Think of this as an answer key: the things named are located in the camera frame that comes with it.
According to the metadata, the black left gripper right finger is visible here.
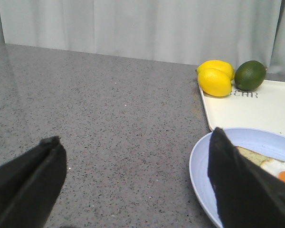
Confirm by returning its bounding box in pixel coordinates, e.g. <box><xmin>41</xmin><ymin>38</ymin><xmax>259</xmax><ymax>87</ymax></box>
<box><xmin>208</xmin><ymin>128</ymin><xmax>285</xmax><ymax>228</ymax></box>

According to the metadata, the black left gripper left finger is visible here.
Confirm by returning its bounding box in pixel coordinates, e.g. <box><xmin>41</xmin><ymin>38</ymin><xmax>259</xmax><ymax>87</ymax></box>
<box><xmin>0</xmin><ymin>136</ymin><xmax>67</xmax><ymax>228</ymax></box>

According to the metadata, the bread slice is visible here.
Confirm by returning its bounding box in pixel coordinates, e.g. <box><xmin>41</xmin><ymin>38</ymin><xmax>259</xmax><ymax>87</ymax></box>
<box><xmin>236</xmin><ymin>146</ymin><xmax>273</xmax><ymax>167</ymax></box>

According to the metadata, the fried egg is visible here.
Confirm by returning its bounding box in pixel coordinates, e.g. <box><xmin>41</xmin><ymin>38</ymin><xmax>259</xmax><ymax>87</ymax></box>
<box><xmin>261</xmin><ymin>159</ymin><xmax>285</xmax><ymax>182</ymax></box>

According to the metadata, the light blue round plate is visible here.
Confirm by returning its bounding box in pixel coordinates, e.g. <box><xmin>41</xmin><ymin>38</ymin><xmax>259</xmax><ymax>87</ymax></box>
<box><xmin>189</xmin><ymin>127</ymin><xmax>285</xmax><ymax>228</ymax></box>

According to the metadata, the white bear tray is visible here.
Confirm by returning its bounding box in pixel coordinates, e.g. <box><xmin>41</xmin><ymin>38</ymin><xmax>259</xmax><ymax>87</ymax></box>
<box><xmin>200</xmin><ymin>80</ymin><xmax>285</xmax><ymax>136</ymax></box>

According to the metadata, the front yellow lemon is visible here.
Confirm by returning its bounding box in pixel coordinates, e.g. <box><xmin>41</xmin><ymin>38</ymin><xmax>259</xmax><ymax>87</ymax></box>
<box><xmin>198</xmin><ymin>68</ymin><xmax>232</xmax><ymax>97</ymax></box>

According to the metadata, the yellow lemon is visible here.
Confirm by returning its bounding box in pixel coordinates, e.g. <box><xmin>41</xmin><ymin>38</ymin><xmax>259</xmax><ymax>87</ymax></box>
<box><xmin>198</xmin><ymin>68</ymin><xmax>232</xmax><ymax>97</ymax></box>
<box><xmin>196</xmin><ymin>60</ymin><xmax>235</xmax><ymax>81</ymax></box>

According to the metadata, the green lime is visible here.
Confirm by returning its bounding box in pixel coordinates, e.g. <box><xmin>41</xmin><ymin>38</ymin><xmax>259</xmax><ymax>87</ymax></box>
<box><xmin>234</xmin><ymin>60</ymin><xmax>266</xmax><ymax>91</ymax></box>

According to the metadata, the rear yellow lemon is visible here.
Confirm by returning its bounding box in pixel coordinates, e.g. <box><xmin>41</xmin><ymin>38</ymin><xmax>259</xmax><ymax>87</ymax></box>
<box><xmin>196</xmin><ymin>60</ymin><xmax>235</xmax><ymax>81</ymax></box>

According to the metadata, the white curtain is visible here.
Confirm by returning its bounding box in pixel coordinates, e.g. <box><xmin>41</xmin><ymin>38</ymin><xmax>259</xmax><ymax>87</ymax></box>
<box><xmin>0</xmin><ymin>0</ymin><xmax>285</xmax><ymax>74</ymax></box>

